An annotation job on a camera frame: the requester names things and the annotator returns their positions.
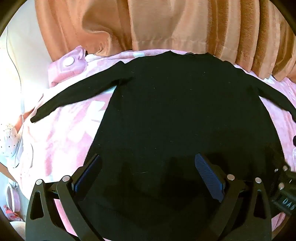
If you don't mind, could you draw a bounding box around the white dotted shoe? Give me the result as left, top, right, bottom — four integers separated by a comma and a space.
0, 123, 21, 158

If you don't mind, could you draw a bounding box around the black long-sleeved sweater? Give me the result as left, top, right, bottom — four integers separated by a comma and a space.
30, 50, 296, 241

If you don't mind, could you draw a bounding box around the pink pillow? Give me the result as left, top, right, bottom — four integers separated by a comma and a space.
47, 46, 89, 87

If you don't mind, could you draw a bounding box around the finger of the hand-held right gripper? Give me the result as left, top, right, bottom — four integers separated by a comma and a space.
270, 162, 296, 216

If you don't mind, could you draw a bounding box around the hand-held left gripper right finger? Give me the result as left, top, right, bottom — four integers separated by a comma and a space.
195, 152, 272, 241

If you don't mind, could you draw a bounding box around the pink printed blanket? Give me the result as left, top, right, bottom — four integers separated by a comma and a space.
20, 45, 296, 241

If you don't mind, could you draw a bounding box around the pink plastic item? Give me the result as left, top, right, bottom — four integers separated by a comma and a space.
5, 182, 22, 220

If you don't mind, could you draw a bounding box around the white cable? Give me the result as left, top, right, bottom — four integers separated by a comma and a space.
6, 28, 35, 168

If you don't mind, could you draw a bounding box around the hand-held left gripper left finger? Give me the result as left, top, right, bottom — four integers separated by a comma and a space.
26, 154, 103, 241

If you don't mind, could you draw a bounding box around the orange curtain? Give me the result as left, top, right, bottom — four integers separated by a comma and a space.
35, 0, 296, 81

